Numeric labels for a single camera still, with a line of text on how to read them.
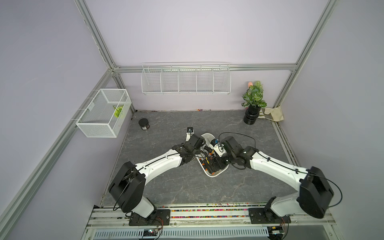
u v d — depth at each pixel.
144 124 1.08
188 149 0.65
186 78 1.00
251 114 1.06
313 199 0.41
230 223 0.73
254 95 0.91
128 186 0.43
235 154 0.63
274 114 1.19
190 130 0.75
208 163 0.84
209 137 0.91
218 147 0.71
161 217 0.74
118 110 0.81
